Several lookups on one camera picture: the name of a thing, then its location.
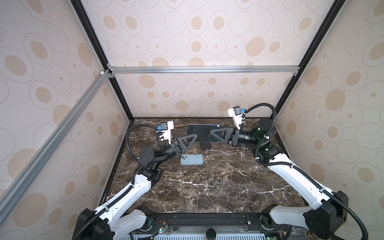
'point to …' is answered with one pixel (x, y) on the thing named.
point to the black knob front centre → (211, 234)
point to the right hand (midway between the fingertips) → (211, 136)
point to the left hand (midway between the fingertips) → (199, 140)
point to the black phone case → (205, 145)
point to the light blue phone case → (192, 159)
